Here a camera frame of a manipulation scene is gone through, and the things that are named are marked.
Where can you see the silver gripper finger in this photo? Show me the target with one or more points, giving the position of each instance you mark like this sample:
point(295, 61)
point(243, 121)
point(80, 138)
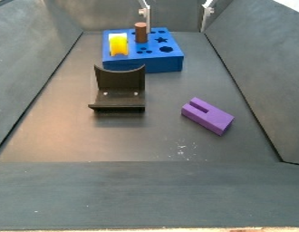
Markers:
point(146, 12)
point(208, 10)

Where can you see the purple double-square block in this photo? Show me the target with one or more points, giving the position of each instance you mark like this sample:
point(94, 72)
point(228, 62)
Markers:
point(202, 112)

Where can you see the blue shape-sorting board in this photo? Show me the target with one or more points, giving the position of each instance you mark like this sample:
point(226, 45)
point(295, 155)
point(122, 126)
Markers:
point(160, 54)

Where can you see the brown cylinder peg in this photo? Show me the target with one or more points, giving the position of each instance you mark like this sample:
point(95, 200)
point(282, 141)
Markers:
point(142, 36)

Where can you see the yellow arch block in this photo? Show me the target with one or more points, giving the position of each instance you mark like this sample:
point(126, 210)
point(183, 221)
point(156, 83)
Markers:
point(119, 44)

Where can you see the black curved holder stand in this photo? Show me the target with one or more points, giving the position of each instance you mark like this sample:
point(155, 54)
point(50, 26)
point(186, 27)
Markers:
point(120, 90)

